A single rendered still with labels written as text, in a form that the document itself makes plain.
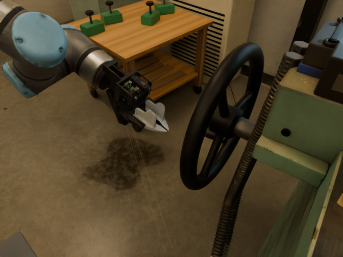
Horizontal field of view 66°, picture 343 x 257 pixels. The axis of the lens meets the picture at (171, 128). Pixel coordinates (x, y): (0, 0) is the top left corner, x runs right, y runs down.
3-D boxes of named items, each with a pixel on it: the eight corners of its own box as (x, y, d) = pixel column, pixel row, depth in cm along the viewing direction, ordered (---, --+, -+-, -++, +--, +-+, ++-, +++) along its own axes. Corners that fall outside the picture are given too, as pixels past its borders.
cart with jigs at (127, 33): (153, 64, 222) (149, -20, 178) (205, 93, 193) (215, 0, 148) (85, 97, 189) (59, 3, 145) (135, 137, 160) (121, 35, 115)
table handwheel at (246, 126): (248, -1, 41) (148, 155, 35) (397, 30, 33) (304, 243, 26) (247, 95, 67) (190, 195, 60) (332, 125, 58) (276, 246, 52)
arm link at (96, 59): (78, 84, 68) (106, 69, 74) (92, 96, 68) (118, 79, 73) (78, 58, 61) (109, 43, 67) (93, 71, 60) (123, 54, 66)
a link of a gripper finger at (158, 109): (173, 120, 61) (143, 96, 62) (166, 134, 65) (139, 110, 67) (180, 113, 62) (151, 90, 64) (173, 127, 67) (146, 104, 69)
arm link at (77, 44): (45, 58, 71) (75, 42, 76) (78, 86, 69) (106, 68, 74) (38, 30, 63) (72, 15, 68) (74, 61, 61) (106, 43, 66)
